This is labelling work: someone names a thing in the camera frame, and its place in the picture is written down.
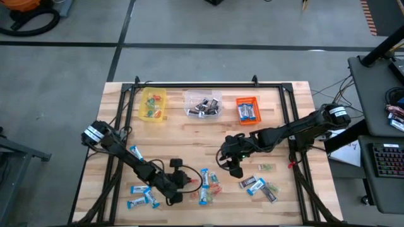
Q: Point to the dark floor mat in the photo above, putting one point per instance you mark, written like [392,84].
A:
[389,15]

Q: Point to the black caster wheel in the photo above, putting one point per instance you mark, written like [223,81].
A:
[365,200]

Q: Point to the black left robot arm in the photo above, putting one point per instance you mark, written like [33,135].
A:
[126,154]

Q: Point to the clear plastic container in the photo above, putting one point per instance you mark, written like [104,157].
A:
[189,94]

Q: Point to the black box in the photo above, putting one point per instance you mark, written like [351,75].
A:
[214,1]

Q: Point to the grey box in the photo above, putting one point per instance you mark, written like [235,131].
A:
[64,8]

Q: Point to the yellow plastic basket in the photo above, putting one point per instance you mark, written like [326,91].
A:
[142,94]

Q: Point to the orange plastic basket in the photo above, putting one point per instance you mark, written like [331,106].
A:
[258,116]

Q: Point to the white paper sheet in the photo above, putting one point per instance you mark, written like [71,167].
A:
[347,156]

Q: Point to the black aluminium rig frame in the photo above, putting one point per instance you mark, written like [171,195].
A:
[205,85]

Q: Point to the small red clip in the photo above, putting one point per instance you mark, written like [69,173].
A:
[292,164]

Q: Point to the thin wooden stick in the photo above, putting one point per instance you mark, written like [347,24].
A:
[304,4]

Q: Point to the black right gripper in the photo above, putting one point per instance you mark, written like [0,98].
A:
[238,148]

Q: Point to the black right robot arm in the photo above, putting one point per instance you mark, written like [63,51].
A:
[300,126]

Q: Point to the backlit black keyboard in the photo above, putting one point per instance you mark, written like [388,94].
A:
[389,159]

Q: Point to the blue white candy pack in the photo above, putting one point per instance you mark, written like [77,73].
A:
[397,125]

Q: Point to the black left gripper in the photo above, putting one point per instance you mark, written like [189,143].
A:
[176,183]

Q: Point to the orange vacuum cleaner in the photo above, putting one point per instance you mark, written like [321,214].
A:
[19,3]

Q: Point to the grey metal table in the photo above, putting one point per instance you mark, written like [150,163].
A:
[12,151]

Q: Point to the pink dark candy pack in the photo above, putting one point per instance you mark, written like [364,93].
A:
[394,109]

